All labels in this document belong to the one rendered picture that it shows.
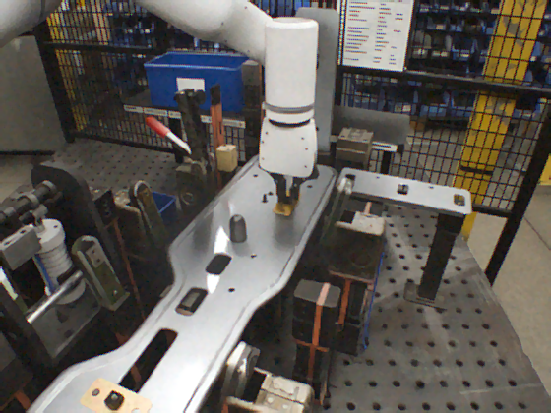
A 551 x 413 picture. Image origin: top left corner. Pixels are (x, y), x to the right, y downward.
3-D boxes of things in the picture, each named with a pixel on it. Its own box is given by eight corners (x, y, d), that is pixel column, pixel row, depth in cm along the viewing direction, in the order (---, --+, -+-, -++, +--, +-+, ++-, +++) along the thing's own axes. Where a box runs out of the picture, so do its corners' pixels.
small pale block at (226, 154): (238, 272, 104) (229, 151, 84) (227, 269, 105) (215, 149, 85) (244, 265, 107) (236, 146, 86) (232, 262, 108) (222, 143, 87)
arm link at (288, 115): (255, 104, 64) (255, 121, 65) (305, 111, 61) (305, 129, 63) (274, 90, 70) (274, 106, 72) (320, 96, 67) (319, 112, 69)
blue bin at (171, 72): (240, 112, 113) (237, 69, 106) (149, 105, 119) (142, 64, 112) (256, 95, 126) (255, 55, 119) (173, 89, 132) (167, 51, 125)
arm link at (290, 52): (263, 91, 69) (268, 109, 61) (261, 15, 62) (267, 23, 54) (308, 90, 70) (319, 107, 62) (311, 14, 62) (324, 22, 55)
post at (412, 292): (447, 310, 93) (482, 216, 76) (402, 299, 96) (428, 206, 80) (447, 292, 98) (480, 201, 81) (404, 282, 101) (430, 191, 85)
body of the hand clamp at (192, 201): (214, 293, 98) (200, 175, 78) (192, 286, 100) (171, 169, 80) (225, 278, 102) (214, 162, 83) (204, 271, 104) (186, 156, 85)
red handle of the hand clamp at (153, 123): (203, 166, 78) (142, 118, 77) (198, 173, 79) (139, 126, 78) (213, 157, 81) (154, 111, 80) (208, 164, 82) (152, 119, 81)
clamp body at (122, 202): (173, 353, 83) (137, 218, 62) (131, 336, 87) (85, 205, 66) (194, 323, 90) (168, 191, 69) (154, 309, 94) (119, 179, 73)
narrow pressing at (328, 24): (329, 153, 97) (339, 9, 78) (286, 147, 101) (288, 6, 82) (330, 152, 98) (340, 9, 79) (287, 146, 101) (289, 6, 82)
